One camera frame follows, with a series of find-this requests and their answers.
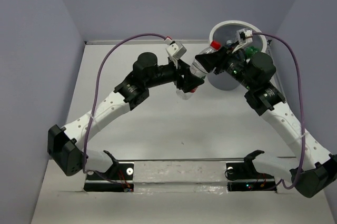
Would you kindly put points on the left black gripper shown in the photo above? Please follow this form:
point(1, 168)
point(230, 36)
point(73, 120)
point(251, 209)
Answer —
point(189, 81)

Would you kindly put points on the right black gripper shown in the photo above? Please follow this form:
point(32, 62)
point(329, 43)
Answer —
point(210, 60)

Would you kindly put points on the green plastic bottle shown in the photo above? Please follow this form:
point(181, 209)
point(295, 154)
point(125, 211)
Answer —
point(250, 51)

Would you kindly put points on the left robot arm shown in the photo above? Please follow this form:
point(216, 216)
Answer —
point(67, 144)

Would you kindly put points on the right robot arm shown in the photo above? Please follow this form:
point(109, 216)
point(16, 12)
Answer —
point(315, 167)

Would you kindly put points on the white round bin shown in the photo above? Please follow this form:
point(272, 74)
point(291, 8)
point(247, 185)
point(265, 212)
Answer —
point(226, 30)

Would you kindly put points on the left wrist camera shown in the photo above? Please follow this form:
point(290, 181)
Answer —
point(174, 49)

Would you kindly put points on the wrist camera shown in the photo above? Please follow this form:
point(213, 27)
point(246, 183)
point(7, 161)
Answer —
point(245, 38)
point(174, 49)

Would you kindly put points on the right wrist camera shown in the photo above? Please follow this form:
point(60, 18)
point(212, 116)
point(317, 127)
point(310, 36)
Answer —
point(245, 38)

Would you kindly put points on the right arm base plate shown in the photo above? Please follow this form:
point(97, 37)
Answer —
point(241, 178)

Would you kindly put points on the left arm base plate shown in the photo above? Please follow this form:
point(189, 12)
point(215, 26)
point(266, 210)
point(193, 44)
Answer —
point(120, 181)

